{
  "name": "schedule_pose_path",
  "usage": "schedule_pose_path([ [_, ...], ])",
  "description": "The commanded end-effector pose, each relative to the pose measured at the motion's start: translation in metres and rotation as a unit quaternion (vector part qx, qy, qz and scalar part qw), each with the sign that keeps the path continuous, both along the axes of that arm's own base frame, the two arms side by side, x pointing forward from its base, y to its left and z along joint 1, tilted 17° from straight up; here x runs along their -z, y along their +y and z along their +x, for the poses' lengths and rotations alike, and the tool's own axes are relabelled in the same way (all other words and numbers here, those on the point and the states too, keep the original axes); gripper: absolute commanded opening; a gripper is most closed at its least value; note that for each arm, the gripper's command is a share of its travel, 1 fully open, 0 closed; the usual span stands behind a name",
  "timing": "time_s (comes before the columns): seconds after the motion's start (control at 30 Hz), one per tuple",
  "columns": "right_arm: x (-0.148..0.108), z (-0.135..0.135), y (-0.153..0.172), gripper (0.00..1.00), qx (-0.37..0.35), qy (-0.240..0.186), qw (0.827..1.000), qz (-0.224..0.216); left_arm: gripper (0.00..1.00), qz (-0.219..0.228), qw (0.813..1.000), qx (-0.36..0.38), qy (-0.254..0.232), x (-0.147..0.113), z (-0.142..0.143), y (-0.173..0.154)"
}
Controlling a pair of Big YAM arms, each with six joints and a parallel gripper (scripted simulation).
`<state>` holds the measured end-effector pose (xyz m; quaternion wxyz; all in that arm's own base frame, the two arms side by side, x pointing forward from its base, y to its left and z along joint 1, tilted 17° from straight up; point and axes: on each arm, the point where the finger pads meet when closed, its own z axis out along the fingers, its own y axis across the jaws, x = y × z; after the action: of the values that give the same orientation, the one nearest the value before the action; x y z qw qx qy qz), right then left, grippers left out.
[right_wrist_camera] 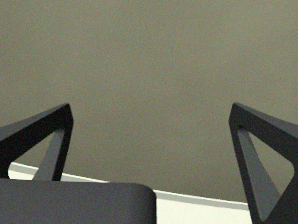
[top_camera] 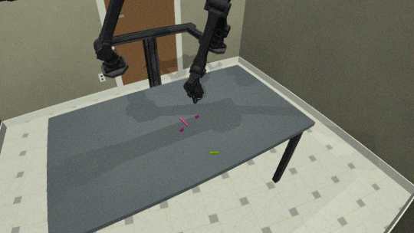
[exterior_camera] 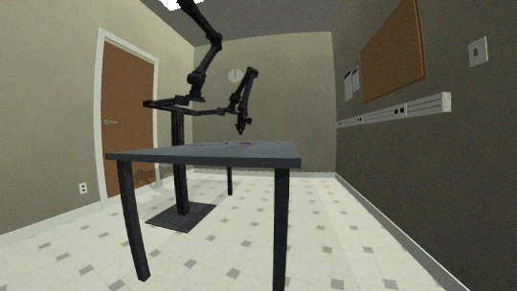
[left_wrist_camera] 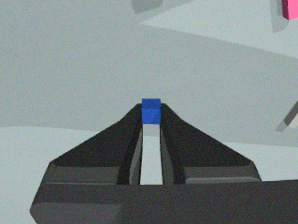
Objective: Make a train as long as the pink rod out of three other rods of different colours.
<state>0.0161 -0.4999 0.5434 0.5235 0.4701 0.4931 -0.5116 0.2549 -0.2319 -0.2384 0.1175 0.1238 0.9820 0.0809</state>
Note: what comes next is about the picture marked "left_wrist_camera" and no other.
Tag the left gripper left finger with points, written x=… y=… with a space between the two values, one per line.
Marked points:
x=106 y=156

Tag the small blue block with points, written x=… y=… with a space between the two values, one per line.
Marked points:
x=151 y=110

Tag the grey rod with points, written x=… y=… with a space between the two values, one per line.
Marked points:
x=291 y=119

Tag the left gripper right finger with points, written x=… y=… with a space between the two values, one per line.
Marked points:
x=197 y=157

